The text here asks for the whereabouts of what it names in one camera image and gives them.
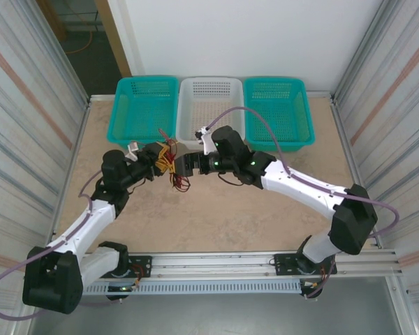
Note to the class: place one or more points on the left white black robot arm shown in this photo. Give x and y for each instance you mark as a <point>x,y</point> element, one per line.
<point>90,223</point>

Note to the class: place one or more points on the white plastic basket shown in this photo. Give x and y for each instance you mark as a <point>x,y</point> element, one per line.
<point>209,104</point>

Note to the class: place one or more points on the teal plastic basket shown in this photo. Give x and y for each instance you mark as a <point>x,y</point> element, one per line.
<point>279,108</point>
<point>139,104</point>

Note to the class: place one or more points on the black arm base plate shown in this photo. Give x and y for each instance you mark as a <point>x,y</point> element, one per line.
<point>286,263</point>
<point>141,265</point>

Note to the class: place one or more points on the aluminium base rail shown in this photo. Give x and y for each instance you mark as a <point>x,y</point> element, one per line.
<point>230,260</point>

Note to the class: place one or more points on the wooden door frame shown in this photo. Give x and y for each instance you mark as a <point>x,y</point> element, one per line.
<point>113,35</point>

